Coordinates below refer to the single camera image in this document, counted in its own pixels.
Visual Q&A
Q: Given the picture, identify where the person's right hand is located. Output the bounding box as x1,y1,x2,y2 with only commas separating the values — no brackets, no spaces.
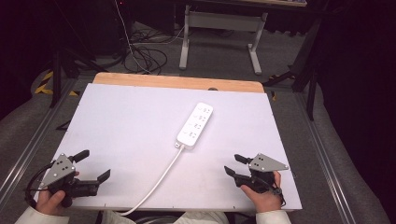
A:
240,171,285,214

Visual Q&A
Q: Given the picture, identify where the thin white floor cable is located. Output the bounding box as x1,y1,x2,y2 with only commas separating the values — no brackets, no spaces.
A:
113,0,154,75

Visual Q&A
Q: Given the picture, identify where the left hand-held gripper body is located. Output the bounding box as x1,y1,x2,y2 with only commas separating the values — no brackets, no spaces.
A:
38,152,101,209

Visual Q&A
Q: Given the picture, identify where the white power strip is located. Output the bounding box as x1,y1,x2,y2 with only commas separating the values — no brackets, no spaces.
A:
175,102,215,149

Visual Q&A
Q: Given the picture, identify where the black floor cable tangle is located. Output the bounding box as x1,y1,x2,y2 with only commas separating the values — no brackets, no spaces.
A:
121,29,169,76

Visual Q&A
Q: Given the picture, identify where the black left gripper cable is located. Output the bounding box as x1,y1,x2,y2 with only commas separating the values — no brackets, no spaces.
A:
23,161,58,209

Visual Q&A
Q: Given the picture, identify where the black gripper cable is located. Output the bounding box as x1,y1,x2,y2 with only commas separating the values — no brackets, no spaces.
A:
23,161,58,209
271,183,288,208

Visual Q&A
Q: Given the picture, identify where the yellow black floor tape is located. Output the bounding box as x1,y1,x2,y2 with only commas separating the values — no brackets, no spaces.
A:
34,70,79,97

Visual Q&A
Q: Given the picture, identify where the person's left hand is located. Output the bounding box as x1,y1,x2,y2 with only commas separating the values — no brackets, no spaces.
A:
35,170,80,217

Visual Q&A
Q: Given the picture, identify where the black metal stand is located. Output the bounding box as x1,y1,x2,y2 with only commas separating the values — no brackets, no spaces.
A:
48,0,109,109
262,15,325,121

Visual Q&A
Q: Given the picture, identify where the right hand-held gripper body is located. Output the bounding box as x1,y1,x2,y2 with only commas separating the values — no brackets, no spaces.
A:
233,152,290,196

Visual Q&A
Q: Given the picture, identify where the person's lap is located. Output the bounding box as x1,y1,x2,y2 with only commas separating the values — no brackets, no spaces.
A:
100,209,231,224

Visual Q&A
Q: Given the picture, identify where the wooden table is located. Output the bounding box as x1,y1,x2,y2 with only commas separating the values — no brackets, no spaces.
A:
92,72,265,94

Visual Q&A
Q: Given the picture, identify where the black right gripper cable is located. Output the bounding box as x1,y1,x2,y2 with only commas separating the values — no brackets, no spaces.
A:
271,183,288,208

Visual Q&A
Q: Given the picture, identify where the white board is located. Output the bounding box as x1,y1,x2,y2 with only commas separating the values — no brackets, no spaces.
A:
33,82,304,213

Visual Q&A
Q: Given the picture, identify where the white metal desk frame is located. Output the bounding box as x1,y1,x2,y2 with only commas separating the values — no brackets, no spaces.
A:
178,3,269,76

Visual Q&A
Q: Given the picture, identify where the aluminium rail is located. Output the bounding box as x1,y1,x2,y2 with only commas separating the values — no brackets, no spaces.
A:
293,91,357,224
0,77,78,204

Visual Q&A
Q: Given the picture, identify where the white power strip cable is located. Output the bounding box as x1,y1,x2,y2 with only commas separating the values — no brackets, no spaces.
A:
120,144,186,217

